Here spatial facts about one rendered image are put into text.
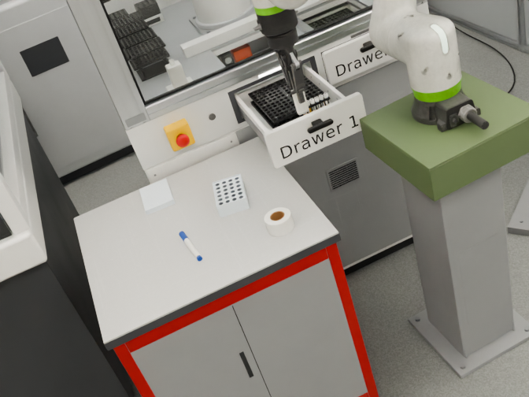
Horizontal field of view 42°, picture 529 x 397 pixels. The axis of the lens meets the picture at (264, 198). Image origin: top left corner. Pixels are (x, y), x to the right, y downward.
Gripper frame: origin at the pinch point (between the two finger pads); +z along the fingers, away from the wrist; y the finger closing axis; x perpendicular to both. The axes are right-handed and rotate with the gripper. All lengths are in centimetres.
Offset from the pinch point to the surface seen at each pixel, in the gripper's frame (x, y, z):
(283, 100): 1.1, -20.3, 8.9
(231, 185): -23.7, -6.7, 19.3
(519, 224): 74, -18, 96
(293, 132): -3.9, -1.3, 8.7
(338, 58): 24.4, -31.5, 9.3
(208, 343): -47, 25, 39
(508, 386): 29, 37, 99
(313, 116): 2.8, -1.3, 6.6
